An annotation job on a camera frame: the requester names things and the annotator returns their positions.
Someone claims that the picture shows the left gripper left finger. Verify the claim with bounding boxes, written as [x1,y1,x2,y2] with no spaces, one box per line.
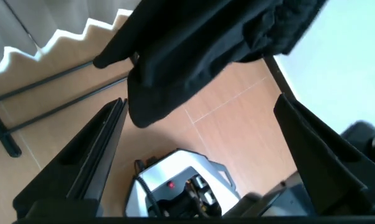
[12,98,130,218]

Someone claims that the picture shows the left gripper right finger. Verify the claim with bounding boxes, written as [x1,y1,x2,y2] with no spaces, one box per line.
[273,94,375,217]

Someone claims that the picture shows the black garment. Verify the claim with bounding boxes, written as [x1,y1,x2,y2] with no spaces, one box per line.
[92,0,328,129]

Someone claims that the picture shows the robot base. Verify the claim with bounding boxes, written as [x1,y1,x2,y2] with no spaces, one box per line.
[124,148,241,218]

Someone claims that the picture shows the black clothes rack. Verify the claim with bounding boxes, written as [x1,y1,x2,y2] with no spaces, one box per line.
[0,60,129,159]

